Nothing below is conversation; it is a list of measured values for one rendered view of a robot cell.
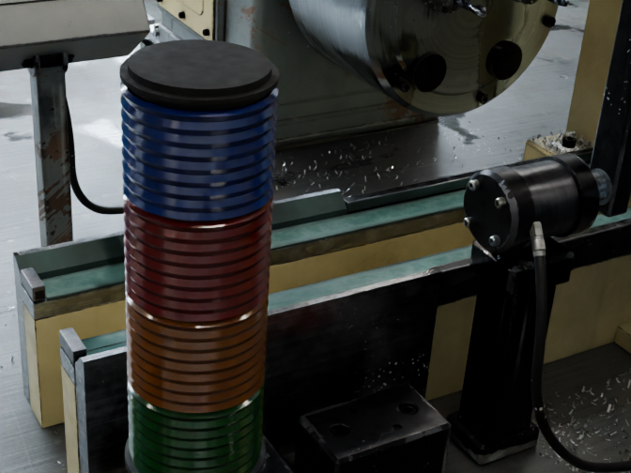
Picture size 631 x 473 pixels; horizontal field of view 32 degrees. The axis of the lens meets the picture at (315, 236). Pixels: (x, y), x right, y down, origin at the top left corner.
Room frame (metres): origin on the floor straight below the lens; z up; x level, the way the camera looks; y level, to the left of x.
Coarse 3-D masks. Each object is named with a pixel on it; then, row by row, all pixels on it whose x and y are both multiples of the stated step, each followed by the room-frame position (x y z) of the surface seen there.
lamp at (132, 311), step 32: (128, 320) 0.38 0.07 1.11; (160, 320) 0.37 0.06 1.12; (224, 320) 0.37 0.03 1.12; (256, 320) 0.38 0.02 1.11; (128, 352) 0.39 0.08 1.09; (160, 352) 0.37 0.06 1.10; (192, 352) 0.37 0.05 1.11; (224, 352) 0.37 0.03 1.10; (256, 352) 0.38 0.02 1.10; (160, 384) 0.37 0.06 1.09; (192, 384) 0.37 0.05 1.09; (224, 384) 0.37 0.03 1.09; (256, 384) 0.39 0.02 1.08
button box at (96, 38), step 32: (0, 0) 0.90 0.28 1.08; (32, 0) 0.91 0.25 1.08; (64, 0) 0.92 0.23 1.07; (96, 0) 0.94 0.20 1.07; (128, 0) 0.95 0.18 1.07; (0, 32) 0.88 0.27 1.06; (32, 32) 0.89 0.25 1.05; (64, 32) 0.90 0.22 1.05; (96, 32) 0.92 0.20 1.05; (128, 32) 0.93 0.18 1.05; (0, 64) 0.91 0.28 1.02
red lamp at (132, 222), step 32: (128, 224) 0.38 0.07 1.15; (160, 224) 0.37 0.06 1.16; (192, 224) 0.37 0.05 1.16; (224, 224) 0.37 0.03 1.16; (256, 224) 0.38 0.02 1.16; (128, 256) 0.38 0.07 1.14; (160, 256) 0.37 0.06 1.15; (192, 256) 0.37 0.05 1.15; (224, 256) 0.37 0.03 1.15; (256, 256) 0.38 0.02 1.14; (128, 288) 0.39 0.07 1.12; (160, 288) 0.37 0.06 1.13; (192, 288) 0.37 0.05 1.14; (224, 288) 0.37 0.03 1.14; (256, 288) 0.38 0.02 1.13; (192, 320) 0.37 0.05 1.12
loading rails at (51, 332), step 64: (320, 192) 0.87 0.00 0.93; (384, 192) 0.89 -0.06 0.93; (448, 192) 0.92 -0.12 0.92; (64, 256) 0.74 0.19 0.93; (320, 256) 0.82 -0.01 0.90; (384, 256) 0.85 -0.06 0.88; (448, 256) 0.80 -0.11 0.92; (576, 256) 0.83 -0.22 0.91; (64, 320) 0.70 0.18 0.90; (320, 320) 0.69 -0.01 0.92; (384, 320) 0.72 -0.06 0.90; (448, 320) 0.76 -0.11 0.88; (576, 320) 0.84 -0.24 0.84; (64, 384) 0.63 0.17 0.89; (320, 384) 0.69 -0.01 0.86; (384, 384) 0.72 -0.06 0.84; (448, 384) 0.77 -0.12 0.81
